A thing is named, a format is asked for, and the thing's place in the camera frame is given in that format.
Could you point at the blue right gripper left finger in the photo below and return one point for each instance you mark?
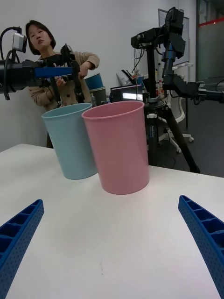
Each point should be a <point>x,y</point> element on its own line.
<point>16,238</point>

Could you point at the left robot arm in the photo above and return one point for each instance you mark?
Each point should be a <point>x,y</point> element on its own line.
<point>19,43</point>

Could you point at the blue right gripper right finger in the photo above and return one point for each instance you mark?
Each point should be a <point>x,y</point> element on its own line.
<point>207,233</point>

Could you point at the pink plastic bin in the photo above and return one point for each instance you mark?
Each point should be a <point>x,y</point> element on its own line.
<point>119,151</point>

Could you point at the person's left hand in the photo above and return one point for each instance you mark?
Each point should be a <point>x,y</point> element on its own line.
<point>84,69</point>

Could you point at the person's right hand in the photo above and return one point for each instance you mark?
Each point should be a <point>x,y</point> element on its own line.
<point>61,83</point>

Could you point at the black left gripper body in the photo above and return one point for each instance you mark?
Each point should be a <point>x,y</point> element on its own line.
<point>21,76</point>

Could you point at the black tripod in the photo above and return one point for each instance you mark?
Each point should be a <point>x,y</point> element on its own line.
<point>151,121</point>

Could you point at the pale blue plastic bin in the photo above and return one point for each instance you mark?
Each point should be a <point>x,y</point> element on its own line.
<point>68,144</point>

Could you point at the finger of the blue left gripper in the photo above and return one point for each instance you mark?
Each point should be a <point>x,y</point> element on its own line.
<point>53,72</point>

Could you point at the grey plastic bin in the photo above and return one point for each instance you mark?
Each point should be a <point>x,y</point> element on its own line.
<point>99,95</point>

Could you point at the dark computer monitor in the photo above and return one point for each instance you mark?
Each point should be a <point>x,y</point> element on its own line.
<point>124,93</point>

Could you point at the person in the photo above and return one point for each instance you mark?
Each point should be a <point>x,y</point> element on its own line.
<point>67,93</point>

